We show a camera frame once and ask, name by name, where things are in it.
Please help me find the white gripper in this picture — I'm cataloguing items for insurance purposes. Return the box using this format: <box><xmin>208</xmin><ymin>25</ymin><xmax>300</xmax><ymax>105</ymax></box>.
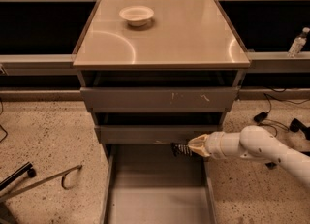
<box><xmin>188</xmin><ymin>132</ymin><xmax>242</xmax><ymax>159</ymax></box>

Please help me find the black rxbar chocolate bar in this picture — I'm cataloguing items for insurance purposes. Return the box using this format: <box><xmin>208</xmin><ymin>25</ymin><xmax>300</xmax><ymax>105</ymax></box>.
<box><xmin>171</xmin><ymin>143</ymin><xmax>192</xmax><ymax>157</ymax></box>

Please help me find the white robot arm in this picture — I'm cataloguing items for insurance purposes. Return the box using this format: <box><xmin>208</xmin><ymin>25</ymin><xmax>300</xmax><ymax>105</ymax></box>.
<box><xmin>188</xmin><ymin>126</ymin><xmax>310</xmax><ymax>187</ymax></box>

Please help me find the bottom grey drawer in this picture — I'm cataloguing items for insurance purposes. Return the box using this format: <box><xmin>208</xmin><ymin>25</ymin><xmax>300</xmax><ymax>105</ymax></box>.
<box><xmin>100</xmin><ymin>144</ymin><xmax>218</xmax><ymax>224</ymax></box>

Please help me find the grey drawer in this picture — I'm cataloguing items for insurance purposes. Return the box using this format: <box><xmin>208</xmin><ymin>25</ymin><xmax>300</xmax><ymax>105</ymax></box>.
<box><xmin>100</xmin><ymin>144</ymin><xmax>218</xmax><ymax>224</ymax></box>
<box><xmin>79</xmin><ymin>70</ymin><xmax>241</xmax><ymax>113</ymax></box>
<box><xmin>95</xmin><ymin>112</ymin><xmax>224</xmax><ymax>144</ymax></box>

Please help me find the grey drawer cabinet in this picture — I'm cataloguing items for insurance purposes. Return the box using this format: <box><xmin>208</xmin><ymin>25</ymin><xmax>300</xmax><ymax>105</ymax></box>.
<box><xmin>71</xmin><ymin>0</ymin><xmax>252</xmax><ymax>224</ymax></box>

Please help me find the top grey drawer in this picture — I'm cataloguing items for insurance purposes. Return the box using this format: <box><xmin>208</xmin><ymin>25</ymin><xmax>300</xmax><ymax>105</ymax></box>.
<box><xmin>79</xmin><ymin>70</ymin><xmax>241</xmax><ymax>113</ymax></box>

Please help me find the middle grey drawer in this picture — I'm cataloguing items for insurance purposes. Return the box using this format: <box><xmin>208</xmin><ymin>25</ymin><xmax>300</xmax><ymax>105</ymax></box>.
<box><xmin>95</xmin><ymin>112</ymin><xmax>224</xmax><ymax>144</ymax></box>

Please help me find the black office chair base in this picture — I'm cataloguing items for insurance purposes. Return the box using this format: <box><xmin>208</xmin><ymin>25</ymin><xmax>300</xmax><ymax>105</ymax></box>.
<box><xmin>265</xmin><ymin>118</ymin><xmax>310</xmax><ymax>170</ymax></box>

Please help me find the white paper bowl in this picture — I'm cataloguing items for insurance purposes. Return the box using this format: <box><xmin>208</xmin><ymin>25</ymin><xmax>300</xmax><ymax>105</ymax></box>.
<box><xmin>119</xmin><ymin>6</ymin><xmax>154</xmax><ymax>27</ymax></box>

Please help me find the clear plastic water bottle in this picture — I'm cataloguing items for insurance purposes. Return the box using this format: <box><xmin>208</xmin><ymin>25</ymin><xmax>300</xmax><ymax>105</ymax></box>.
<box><xmin>288</xmin><ymin>27</ymin><xmax>310</xmax><ymax>58</ymax></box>

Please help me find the black cable with adapter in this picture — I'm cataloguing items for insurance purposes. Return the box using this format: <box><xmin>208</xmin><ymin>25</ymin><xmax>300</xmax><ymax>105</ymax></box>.
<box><xmin>253</xmin><ymin>86</ymin><xmax>310</xmax><ymax>139</ymax></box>

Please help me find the metal chair leg frame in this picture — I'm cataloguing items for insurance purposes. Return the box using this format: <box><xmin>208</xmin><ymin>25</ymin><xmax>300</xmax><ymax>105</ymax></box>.
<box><xmin>0</xmin><ymin>161</ymin><xmax>83</xmax><ymax>224</ymax></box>

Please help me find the black cable at left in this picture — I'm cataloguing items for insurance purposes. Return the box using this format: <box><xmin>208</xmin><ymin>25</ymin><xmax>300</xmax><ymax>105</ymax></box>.
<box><xmin>0</xmin><ymin>98</ymin><xmax>9</xmax><ymax>144</ymax></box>

